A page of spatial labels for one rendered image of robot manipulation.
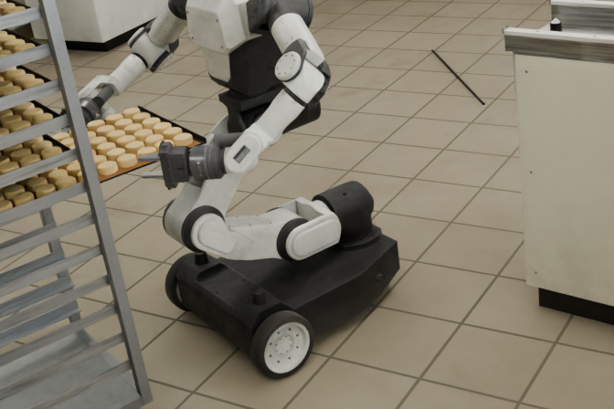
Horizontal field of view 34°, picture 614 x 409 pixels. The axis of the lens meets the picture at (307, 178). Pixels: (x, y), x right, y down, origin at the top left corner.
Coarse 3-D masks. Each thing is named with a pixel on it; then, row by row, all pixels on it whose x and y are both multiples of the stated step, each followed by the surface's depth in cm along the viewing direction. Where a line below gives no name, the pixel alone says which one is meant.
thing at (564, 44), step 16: (512, 32) 278; (528, 32) 276; (544, 32) 274; (560, 32) 272; (512, 48) 281; (528, 48) 278; (544, 48) 275; (560, 48) 271; (576, 48) 269; (592, 48) 266; (608, 48) 263
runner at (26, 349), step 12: (96, 312) 262; (108, 312) 265; (72, 324) 259; (84, 324) 261; (48, 336) 256; (60, 336) 258; (24, 348) 253; (36, 348) 255; (0, 360) 250; (12, 360) 252
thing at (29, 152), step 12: (24, 144) 258; (36, 144) 254; (48, 144) 253; (0, 156) 250; (12, 156) 249; (24, 156) 247; (36, 156) 246; (48, 156) 247; (0, 168) 242; (12, 168) 242
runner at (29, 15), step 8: (32, 8) 231; (0, 16) 227; (8, 16) 228; (16, 16) 229; (24, 16) 230; (32, 16) 231; (40, 16) 232; (0, 24) 227; (8, 24) 228; (16, 24) 229
